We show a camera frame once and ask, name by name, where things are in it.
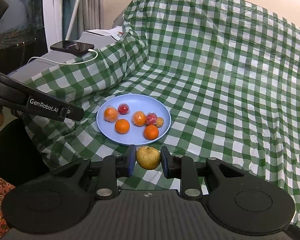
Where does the small yellow longan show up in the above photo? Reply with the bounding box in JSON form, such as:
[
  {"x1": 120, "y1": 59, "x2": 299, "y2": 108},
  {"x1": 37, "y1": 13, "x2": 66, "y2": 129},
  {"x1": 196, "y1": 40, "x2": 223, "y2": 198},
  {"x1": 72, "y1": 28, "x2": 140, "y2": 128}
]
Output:
[{"x1": 136, "y1": 146, "x2": 161, "y2": 170}]

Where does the bare orange mandarin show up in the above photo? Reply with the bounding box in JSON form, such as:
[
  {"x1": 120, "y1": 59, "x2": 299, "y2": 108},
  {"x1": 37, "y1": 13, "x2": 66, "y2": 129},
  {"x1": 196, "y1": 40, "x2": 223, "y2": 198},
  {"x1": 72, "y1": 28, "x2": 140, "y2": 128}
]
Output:
[{"x1": 115, "y1": 119, "x2": 130, "y2": 134}]

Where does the orange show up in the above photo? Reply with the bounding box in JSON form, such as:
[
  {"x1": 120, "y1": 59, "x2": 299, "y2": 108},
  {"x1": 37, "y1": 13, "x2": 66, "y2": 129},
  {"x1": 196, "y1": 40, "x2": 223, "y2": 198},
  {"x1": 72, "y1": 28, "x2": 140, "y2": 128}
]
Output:
[{"x1": 103, "y1": 106, "x2": 119, "y2": 123}]

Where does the small orange mandarin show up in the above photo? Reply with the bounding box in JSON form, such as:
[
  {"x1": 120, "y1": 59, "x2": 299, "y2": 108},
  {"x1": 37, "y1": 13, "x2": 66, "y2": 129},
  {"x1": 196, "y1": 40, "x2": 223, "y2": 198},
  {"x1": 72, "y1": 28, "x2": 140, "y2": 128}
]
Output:
[{"x1": 143, "y1": 125, "x2": 159, "y2": 140}]

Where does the yellow longan fruit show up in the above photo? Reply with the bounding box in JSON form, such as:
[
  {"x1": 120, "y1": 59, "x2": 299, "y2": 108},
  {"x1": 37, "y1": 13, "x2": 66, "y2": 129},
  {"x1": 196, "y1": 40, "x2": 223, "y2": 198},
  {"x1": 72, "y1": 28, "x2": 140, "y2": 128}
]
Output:
[{"x1": 155, "y1": 117, "x2": 164, "y2": 128}]

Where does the small orange kumquat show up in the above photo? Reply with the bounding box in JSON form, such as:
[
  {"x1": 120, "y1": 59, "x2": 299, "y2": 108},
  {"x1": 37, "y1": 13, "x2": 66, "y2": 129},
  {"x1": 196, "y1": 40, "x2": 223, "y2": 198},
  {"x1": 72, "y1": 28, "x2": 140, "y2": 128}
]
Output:
[{"x1": 132, "y1": 111, "x2": 146, "y2": 127}]

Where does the red plum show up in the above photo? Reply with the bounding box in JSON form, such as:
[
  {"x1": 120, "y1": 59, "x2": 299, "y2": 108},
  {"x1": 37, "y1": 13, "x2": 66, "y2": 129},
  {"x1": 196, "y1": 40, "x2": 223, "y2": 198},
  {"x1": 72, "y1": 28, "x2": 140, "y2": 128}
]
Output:
[
  {"x1": 117, "y1": 103, "x2": 130, "y2": 115},
  {"x1": 146, "y1": 113, "x2": 158, "y2": 126}
]

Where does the light blue round plate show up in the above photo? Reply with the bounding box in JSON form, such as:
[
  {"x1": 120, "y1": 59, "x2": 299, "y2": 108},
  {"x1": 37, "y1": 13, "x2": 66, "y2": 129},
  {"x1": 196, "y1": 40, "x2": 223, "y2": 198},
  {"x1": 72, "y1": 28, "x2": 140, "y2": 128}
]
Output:
[{"x1": 96, "y1": 94, "x2": 171, "y2": 146}]

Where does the grey sofa armrest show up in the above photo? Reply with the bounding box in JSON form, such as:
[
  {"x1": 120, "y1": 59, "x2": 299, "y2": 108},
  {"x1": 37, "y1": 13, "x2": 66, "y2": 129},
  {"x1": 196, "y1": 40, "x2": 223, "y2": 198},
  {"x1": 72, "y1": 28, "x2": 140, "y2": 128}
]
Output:
[{"x1": 8, "y1": 31, "x2": 116, "y2": 82}]

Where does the black smartphone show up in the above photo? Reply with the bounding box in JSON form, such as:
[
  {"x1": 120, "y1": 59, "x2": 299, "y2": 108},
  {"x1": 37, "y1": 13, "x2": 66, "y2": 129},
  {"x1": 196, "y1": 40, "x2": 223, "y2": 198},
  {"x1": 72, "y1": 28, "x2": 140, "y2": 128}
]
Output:
[{"x1": 50, "y1": 40, "x2": 94, "y2": 56}]

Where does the green white checkered cloth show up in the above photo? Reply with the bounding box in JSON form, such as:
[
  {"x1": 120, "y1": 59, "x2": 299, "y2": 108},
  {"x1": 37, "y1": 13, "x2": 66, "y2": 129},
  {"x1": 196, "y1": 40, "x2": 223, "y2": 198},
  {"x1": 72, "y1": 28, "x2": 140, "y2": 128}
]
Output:
[{"x1": 24, "y1": 0, "x2": 300, "y2": 228}]

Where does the white paper with red print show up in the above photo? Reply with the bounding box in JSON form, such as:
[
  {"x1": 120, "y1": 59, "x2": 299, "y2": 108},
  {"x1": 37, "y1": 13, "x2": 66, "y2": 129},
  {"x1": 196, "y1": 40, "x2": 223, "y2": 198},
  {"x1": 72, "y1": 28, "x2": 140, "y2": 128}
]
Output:
[{"x1": 85, "y1": 26, "x2": 124, "y2": 41}]

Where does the grey curtain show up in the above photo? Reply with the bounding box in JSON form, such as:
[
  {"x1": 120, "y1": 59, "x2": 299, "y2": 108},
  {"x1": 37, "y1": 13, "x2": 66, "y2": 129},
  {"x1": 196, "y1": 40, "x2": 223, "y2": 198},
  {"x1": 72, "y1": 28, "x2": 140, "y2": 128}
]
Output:
[{"x1": 81, "y1": 0, "x2": 104, "y2": 30}]

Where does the white charging cable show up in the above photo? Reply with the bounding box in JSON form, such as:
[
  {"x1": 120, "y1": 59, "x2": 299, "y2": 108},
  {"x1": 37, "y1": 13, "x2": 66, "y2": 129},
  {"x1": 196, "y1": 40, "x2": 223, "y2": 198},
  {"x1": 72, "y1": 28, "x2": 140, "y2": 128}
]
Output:
[{"x1": 26, "y1": 48, "x2": 99, "y2": 65}]

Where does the white door frame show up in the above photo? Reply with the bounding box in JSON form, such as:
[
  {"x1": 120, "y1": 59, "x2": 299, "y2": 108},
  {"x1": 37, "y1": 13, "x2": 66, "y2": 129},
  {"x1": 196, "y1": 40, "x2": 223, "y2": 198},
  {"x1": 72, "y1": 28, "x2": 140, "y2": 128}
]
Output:
[{"x1": 42, "y1": 0, "x2": 63, "y2": 51}]

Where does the braided black white cable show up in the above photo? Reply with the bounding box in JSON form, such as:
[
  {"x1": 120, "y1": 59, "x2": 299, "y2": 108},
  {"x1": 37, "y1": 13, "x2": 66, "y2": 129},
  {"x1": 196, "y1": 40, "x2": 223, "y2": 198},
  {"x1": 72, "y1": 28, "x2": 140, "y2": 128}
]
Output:
[{"x1": 65, "y1": 0, "x2": 83, "y2": 41}]

